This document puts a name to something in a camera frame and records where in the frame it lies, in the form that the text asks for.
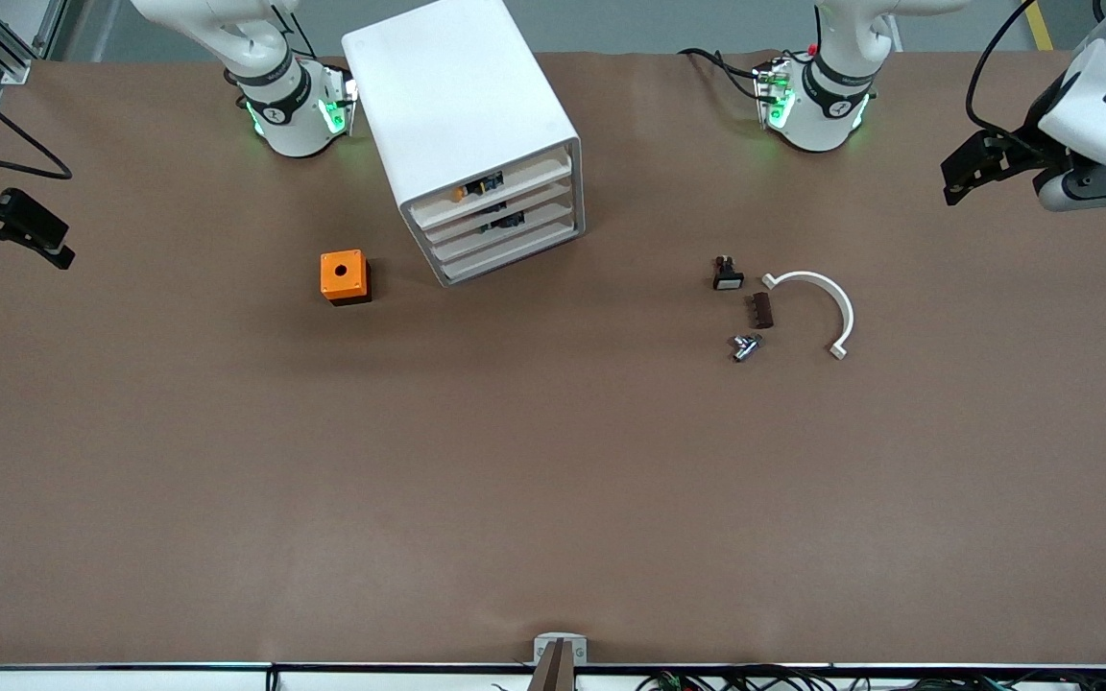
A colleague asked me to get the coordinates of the aluminium frame profile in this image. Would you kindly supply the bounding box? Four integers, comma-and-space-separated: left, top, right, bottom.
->
0, 0, 66, 85

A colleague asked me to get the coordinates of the grey mount bracket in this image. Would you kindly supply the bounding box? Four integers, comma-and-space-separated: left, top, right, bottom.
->
533, 632, 589, 666

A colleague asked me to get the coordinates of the yellow push button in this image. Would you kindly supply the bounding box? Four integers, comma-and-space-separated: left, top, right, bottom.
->
450, 172, 507, 203

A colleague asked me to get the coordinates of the brown camera post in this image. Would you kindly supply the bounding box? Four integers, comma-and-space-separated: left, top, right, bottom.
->
528, 640, 577, 691

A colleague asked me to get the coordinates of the white drawer cabinet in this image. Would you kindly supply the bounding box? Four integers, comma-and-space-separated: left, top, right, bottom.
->
342, 0, 585, 287

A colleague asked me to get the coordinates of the orange button box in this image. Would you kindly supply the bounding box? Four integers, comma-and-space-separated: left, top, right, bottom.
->
320, 250, 373, 307

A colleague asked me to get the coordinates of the empty white drawer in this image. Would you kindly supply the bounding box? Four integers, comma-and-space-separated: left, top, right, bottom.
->
430, 205, 578, 266
438, 225, 581, 283

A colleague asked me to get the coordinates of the white drawer with yellow button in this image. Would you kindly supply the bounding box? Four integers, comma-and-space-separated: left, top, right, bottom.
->
411, 152, 575, 231

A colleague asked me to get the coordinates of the white curved bracket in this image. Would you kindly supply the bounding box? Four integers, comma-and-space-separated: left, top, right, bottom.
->
761, 271, 855, 361

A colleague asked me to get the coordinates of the black base power cable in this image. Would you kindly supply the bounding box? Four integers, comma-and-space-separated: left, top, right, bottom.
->
677, 47, 767, 100

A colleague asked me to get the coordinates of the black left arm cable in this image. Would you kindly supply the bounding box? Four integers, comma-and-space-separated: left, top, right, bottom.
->
965, 0, 1044, 137

